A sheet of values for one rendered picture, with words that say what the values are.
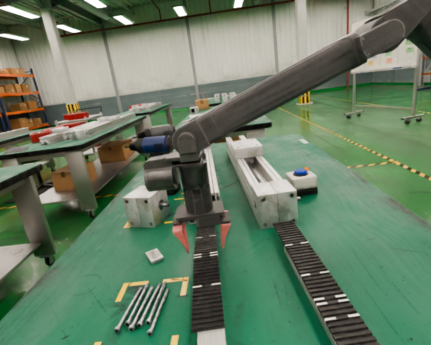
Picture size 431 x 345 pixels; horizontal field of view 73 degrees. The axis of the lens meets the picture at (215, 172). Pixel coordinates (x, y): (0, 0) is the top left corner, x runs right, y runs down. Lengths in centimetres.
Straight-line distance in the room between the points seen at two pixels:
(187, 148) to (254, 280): 29
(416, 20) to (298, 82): 20
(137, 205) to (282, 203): 41
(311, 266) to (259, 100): 32
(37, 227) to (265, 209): 197
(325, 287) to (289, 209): 28
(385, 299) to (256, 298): 21
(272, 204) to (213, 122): 30
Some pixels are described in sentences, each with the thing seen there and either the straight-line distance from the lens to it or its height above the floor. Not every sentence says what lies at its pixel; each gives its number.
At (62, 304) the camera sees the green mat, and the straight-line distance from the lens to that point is 70.
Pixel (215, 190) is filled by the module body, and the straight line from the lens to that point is 82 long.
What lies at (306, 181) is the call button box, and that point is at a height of 83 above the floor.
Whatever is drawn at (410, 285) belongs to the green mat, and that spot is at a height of 78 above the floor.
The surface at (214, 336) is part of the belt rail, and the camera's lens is 48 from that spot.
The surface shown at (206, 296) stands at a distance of 54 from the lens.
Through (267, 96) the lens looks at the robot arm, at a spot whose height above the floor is 112.
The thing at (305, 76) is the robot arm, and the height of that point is 115.
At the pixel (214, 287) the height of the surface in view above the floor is 81.
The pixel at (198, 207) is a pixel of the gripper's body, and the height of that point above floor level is 92.
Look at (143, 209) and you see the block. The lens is 86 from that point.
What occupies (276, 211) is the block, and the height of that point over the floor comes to 82.
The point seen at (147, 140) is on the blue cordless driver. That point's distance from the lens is 108.
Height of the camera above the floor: 116
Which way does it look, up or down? 17 degrees down
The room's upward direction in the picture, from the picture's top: 8 degrees counter-clockwise
